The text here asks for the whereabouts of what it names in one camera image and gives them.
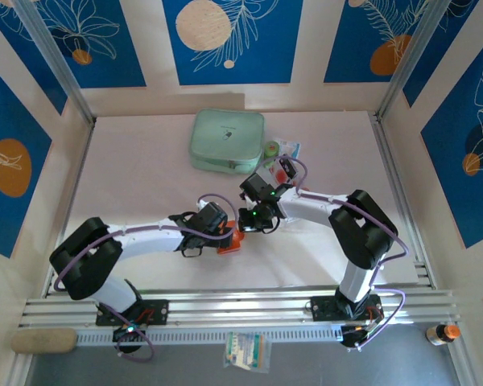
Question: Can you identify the orange card holder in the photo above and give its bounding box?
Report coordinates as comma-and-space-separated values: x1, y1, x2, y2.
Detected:
217, 219, 247, 256

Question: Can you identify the white card with red circles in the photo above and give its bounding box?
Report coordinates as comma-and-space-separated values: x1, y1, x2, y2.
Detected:
267, 168, 293, 186

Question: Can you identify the clear packet with red items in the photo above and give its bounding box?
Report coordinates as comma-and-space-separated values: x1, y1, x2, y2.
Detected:
262, 155, 301, 187

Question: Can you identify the green cylindrical container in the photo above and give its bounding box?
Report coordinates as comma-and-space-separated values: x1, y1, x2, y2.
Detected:
263, 140, 281, 161

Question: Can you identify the clear packet with blue print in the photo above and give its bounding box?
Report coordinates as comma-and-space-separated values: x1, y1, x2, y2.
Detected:
277, 137, 303, 161

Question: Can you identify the mint green zip pouch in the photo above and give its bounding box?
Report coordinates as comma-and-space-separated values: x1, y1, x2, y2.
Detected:
188, 109, 266, 176

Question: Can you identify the small black connector board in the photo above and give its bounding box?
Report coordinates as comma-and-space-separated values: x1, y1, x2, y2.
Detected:
340, 324, 374, 349
112, 324, 147, 343

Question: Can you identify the plastic bag with green print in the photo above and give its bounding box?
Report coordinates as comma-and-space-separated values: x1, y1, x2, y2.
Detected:
224, 331, 271, 373

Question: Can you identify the beige foam roll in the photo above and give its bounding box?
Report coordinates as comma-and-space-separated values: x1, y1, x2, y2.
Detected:
10, 327, 78, 355

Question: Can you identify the brown bottle with orange cap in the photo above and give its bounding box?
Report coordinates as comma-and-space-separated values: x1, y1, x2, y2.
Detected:
426, 323, 462, 347

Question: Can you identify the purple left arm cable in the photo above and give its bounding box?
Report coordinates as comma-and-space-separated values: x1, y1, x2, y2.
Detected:
54, 195, 238, 363

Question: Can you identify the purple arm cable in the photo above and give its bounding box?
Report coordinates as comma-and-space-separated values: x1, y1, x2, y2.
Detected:
261, 156, 410, 351
54, 195, 238, 363

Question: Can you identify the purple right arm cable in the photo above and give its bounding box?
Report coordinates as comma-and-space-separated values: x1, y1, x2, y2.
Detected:
261, 156, 410, 351

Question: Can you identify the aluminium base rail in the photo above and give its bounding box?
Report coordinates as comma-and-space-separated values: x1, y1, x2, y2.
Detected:
19, 287, 462, 329

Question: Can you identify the slotted grey cable duct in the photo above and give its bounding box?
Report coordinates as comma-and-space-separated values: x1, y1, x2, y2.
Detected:
76, 324, 345, 345

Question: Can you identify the aluminium table side rail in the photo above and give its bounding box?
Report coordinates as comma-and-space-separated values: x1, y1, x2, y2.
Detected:
369, 112, 436, 289
43, 118, 97, 294

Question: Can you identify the aluminium frame post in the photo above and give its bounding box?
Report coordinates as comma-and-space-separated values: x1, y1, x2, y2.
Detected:
14, 0, 97, 125
375, 0, 446, 121

